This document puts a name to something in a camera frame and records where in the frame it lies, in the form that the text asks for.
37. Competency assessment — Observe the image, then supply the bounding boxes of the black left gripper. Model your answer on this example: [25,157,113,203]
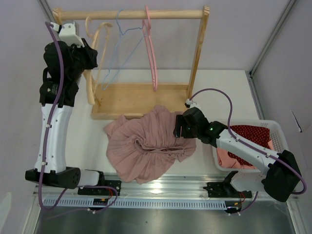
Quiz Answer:
[66,38,98,80]

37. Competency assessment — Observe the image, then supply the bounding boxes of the cream plastic hanger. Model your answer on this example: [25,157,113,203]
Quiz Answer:
[83,16,113,105]

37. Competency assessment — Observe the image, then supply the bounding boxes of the dusty pink skirt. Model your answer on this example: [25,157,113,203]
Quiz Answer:
[104,105,196,184]

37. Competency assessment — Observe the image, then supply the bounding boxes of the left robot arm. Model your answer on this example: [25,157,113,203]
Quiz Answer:
[25,41,106,195]

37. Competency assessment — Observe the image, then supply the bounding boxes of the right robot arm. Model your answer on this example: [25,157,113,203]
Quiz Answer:
[173,107,302,202]

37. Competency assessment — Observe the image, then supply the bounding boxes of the pink plastic hanger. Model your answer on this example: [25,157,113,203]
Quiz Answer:
[142,5,158,92]

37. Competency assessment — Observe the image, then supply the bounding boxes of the salmon pink garment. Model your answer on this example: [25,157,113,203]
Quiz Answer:
[216,138,273,170]

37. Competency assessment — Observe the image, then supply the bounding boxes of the wooden clothes rack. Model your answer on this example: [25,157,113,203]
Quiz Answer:
[53,6,210,119]

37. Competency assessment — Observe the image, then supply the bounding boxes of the dark red dotted garment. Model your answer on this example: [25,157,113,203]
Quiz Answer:
[227,125,273,169]

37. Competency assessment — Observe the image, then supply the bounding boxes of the white plastic laundry basket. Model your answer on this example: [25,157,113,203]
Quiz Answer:
[212,119,289,173]

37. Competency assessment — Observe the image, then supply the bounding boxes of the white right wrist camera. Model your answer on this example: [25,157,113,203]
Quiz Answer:
[185,99,201,113]

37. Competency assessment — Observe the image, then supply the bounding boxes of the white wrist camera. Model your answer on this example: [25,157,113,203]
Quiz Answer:
[50,21,84,48]
[185,99,201,113]

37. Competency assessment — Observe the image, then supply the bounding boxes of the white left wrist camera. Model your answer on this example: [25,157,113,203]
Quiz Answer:
[50,21,84,48]

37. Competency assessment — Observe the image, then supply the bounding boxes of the blue wire hanger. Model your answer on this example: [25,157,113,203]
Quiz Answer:
[101,9,147,91]

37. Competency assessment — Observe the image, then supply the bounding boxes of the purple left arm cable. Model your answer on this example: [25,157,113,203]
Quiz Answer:
[37,21,118,216]

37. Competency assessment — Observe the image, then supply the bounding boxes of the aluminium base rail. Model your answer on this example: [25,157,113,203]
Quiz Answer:
[42,173,276,202]

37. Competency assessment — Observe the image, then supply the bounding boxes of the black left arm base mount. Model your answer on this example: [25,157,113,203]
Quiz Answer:
[78,171,121,196]

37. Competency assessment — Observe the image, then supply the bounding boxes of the white slotted cable duct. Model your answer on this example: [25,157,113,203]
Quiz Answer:
[58,197,234,210]

